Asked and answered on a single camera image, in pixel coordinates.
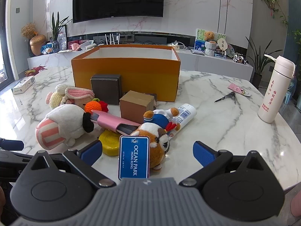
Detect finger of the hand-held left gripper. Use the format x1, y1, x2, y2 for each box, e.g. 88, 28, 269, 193
0, 139, 24, 151

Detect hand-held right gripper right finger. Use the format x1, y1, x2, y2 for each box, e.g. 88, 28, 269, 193
180, 141, 280, 189

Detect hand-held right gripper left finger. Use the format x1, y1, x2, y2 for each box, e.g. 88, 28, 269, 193
20, 140, 116, 189

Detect white sheep plush toy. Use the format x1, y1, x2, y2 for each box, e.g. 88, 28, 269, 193
35, 104, 94, 150

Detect white lotion tube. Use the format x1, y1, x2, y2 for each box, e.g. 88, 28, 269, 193
168, 104, 197, 137

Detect brown white hamster plush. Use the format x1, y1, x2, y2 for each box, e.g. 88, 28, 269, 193
130, 122, 171, 171

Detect blue brown plush toy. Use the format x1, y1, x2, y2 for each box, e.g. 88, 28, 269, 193
143, 108, 181, 138

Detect dark grey gift box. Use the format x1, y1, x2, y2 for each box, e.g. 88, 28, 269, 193
90, 74, 123, 105

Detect orange cardboard box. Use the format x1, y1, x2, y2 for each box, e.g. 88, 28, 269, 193
71, 44, 181, 102

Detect yellow round tape measure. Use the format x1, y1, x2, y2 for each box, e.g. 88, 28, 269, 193
98, 129, 120, 156

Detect pink comb case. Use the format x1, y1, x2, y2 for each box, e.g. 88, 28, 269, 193
91, 109, 141, 134

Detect blue hang tag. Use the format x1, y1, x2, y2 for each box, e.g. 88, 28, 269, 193
118, 135, 150, 180

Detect orange crochet fruit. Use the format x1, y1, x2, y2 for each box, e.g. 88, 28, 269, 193
84, 98, 103, 113

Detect pink white crochet bunny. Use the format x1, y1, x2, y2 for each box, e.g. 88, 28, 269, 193
45, 83, 95, 110

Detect small metal scissors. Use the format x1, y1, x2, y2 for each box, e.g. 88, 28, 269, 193
214, 92, 237, 104

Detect small white carton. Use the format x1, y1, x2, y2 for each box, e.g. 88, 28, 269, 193
12, 76, 36, 95

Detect small brown cardboard box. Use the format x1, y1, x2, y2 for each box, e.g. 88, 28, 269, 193
119, 90, 157, 125

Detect pink packet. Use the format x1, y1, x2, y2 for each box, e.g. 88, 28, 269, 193
227, 83, 252, 97

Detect red feathery toy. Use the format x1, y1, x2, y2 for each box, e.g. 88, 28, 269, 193
25, 65, 47, 77

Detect white marble television console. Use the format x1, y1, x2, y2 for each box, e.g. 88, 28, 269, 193
27, 32, 254, 80

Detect white thermos bottle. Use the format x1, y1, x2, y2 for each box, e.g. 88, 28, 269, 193
257, 54, 295, 123

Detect cow figurines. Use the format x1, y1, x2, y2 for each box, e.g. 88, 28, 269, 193
233, 53, 248, 64

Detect blue snack bag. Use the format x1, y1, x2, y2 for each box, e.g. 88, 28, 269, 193
40, 42, 54, 54

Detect golden round vase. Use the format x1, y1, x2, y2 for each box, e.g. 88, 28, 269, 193
29, 34, 47, 56

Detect white ribbed pot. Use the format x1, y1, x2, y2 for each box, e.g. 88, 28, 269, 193
204, 40, 217, 56

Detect tall potted green plant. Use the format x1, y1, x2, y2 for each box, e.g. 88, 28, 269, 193
245, 36, 283, 90

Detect white tablet stand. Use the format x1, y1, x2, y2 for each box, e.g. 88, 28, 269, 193
79, 40, 97, 50

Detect pink cloth items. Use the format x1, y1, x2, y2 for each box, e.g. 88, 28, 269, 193
68, 40, 81, 51

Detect round paper fan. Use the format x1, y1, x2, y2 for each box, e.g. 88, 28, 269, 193
217, 39, 228, 56

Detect white router with antennas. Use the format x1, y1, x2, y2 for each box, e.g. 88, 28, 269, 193
103, 33, 121, 45

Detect dried flower bunch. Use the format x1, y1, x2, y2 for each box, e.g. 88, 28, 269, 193
21, 22, 38, 39

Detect green plant in glass vase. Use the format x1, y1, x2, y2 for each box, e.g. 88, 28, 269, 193
48, 11, 71, 53

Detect hanging ivy plant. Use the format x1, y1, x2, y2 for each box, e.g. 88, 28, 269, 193
257, 0, 290, 27

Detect white power strip with cables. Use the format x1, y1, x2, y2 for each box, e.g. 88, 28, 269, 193
167, 42, 187, 50

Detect black picture frame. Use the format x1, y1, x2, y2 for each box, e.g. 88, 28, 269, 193
57, 25, 68, 51

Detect black wall television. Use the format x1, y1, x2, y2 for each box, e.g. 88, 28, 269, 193
72, 0, 165, 24

